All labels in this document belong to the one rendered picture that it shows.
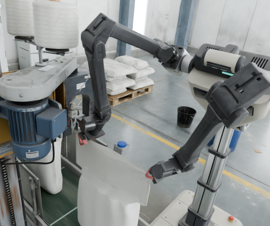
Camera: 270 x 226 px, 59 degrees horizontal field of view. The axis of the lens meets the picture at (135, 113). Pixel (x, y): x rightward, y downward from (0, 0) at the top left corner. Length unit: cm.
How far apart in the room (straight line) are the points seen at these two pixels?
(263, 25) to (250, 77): 836
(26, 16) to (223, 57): 83
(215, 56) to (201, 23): 869
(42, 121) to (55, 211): 99
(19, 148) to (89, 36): 51
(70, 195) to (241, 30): 815
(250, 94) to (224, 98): 6
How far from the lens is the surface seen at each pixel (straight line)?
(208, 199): 171
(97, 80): 99
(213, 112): 67
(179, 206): 208
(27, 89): 89
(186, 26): 952
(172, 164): 94
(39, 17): 95
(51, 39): 94
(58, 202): 187
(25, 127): 99
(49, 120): 92
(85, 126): 113
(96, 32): 88
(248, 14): 911
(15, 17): 118
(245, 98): 62
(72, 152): 219
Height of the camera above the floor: 173
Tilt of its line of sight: 26 degrees down
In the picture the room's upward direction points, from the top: 6 degrees clockwise
